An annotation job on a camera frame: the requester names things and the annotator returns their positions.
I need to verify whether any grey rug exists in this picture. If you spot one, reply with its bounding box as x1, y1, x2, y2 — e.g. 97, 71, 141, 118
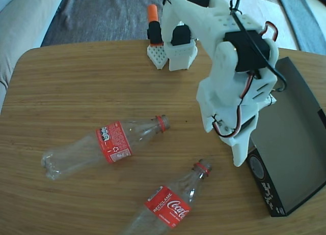
40, 0, 281, 46

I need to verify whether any clear bottle red logo label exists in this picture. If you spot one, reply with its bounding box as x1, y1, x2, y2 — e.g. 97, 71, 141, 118
122, 159, 212, 235

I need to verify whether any white cloth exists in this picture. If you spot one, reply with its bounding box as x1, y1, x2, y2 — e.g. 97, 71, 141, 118
221, 0, 300, 51

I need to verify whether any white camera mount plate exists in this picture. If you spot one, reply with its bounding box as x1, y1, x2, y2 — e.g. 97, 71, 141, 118
263, 92, 278, 107

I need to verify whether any blue grey upholstery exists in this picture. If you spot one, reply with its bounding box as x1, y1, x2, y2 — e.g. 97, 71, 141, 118
276, 0, 326, 55

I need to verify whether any black camera cable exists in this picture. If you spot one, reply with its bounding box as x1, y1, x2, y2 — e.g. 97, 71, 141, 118
229, 0, 288, 93

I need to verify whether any orange and black clamp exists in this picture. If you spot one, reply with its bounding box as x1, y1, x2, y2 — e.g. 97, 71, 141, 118
147, 4, 164, 47

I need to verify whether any grey cardboard box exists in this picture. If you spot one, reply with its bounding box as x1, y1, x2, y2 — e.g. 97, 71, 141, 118
246, 56, 326, 217

